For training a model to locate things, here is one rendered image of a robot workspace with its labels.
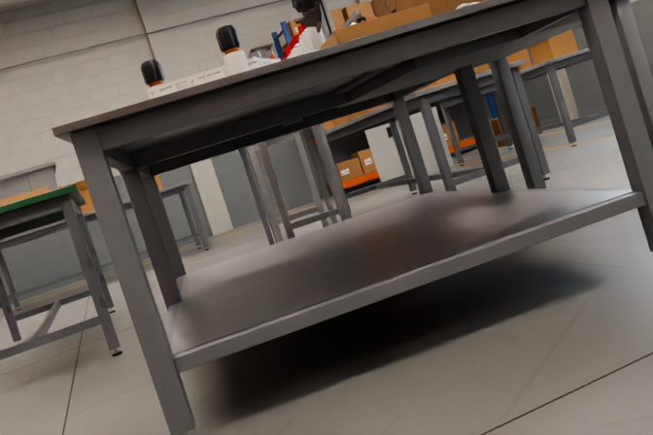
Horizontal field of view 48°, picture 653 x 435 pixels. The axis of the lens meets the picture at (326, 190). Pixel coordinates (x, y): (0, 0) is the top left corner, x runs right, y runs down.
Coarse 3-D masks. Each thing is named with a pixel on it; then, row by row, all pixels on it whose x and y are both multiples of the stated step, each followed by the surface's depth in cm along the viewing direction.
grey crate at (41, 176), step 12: (36, 168) 407; (48, 168) 411; (0, 180) 400; (12, 180) 405; (24, 180) 407; (36, 180) 409; (48, 180) 411; (0, 192) 402; (12, 192) 405; (24, 192) 407
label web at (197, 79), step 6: (186, 78) 301; (192, 78) 301; (198, 78) 301; (204, 78) 301; (162, 84) 300; (168, 84) 301; (174, 84) 301; (180, 84) 301; (186, 84) 301; (192, 84) 301; (162, 90) 300; (168, 90) 301; (174, 90) 301
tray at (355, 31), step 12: (396, 12) 186; (408, 12) 187; (420, 12) 187; (360, 24) 184; (372, 24) 185; (384, 24) 186; (396, 24) 186; (336, 36) 183; (348, 36) 184; (360, 36) 184; (324, 48) 200
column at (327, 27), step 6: (324, 0) 302; (324, 6) 302; (324, 12) 303; (324, 18) 302; (330, 18) 302; (324, 24) 302; (330, 24) 302; (324, 30) 303; (330, 30) 303; (324, 36) 306
